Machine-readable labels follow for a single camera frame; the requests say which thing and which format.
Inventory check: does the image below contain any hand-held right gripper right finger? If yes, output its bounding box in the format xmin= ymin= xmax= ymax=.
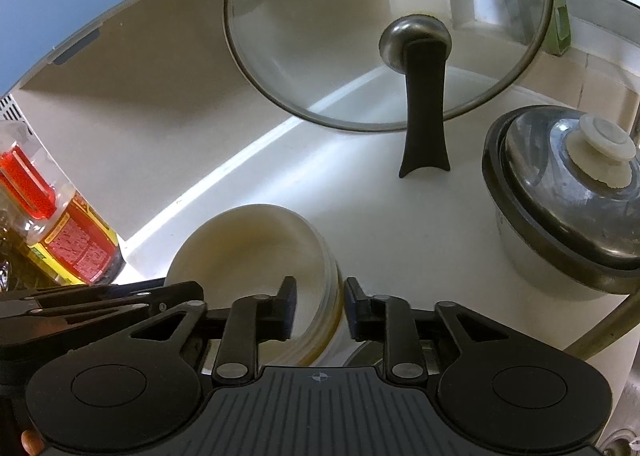
xmin=344 ymin=277 xmax=506 ymax=381

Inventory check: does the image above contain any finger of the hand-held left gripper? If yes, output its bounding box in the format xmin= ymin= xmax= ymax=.
xmin=0 ymin=300 xmax=166 ymax=333
xmin=30 ymin=281 xmax=206 ymax=309

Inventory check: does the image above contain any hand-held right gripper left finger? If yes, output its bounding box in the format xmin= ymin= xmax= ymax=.
xmin=127 ymin=276 xmax=300 ymax=385

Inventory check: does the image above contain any cream ridged bowl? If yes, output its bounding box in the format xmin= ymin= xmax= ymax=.
xmin=164 ymin=204 xmax=346 ymax=367

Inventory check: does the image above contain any large dark oil bottle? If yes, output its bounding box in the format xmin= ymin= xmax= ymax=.
xmin=0 ymin=186 xmax=36 ymax=293

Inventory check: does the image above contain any steel pot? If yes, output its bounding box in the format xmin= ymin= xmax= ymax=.
xmin=482 ymin=108 xmax=640 ymax=301

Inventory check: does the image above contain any steel pot lid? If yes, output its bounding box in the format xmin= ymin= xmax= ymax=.
xmin=500 ymin=106 xmax=640 ymax=259

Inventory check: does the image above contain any red handled soy sauce bottle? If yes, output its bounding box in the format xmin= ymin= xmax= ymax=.
xmin=0 ymin=121 xmax=126 ymax=287

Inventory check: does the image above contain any glass lid with black handle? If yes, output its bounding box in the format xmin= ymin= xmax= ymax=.
xmin=223 ymin=0 xmax=555 ymax=179

